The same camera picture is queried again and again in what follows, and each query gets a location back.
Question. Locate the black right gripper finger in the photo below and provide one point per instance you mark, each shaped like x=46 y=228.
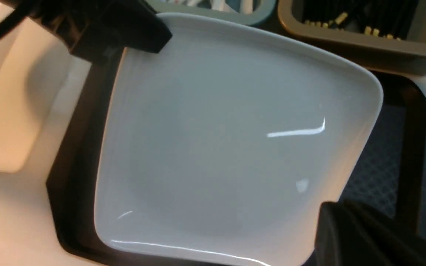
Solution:
x=350 y=233

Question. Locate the black serving tray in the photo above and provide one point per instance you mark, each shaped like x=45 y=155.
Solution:
x=400 y=135

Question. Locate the large white rice plate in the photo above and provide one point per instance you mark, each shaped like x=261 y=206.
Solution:
x=222 y=147

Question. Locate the teal plastic bin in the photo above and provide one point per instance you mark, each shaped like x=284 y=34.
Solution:
x=259 y=15

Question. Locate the large white plastic tub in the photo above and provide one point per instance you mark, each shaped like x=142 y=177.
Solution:
x=34 y=66

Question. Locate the brown plastic bin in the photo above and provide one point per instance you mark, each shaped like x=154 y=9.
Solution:
x=406 y=56

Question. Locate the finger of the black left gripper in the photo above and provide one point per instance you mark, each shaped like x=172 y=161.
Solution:
x=94 y=29

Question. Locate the pile of white spoons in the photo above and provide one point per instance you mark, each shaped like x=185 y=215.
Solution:
x=229 y=6

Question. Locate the pile of black chopsticks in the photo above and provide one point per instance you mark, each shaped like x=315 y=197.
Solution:
x=390 y=19

